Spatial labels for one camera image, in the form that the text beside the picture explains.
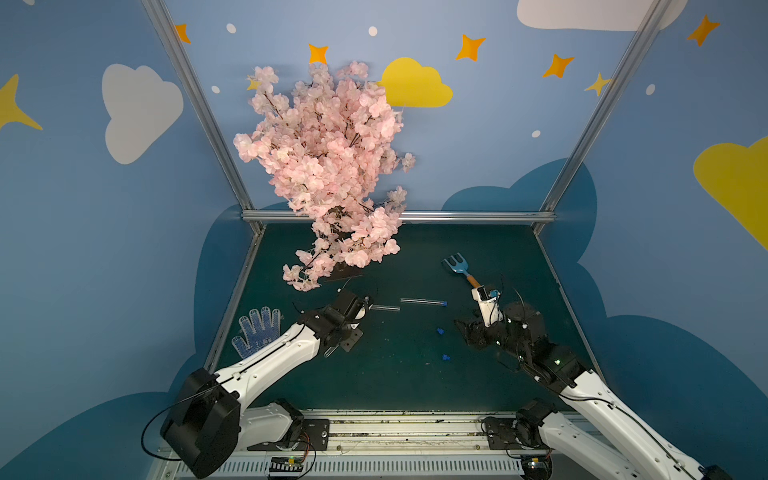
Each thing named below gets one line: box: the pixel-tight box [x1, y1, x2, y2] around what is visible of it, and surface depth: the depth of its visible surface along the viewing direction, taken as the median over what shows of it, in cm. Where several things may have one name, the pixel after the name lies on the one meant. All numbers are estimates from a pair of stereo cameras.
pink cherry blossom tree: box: [233, 62, 416, 291], surface depth 72 cm
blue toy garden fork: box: [442, 252, 482, 288], surface depth 110 cm
